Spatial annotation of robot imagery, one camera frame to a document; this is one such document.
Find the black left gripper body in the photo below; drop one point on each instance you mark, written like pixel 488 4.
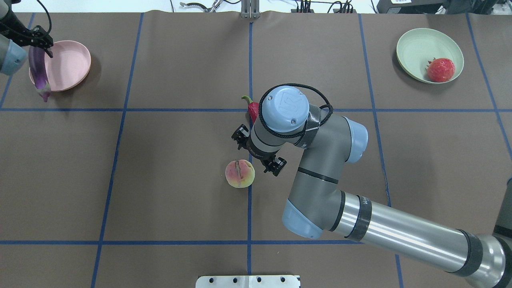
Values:
pixel 24 35

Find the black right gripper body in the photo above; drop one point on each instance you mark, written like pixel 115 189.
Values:
pixel 275 164

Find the pink yellow peach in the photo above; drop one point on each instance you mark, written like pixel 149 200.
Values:
pixel 240 173

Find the purple eggplant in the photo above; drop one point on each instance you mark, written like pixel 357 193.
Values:
pixel 36 57

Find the red chili pepper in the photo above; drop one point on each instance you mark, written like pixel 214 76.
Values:
pixel 253 108

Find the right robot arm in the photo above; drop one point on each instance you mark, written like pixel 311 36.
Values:
pixel 447 214

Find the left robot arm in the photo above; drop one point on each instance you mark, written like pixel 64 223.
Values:
pixel 13 57

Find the pink plate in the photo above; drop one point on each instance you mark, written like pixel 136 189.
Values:
pixel 69 66

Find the aluminium frame post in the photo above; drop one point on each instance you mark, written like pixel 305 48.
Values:
pixel 250 9

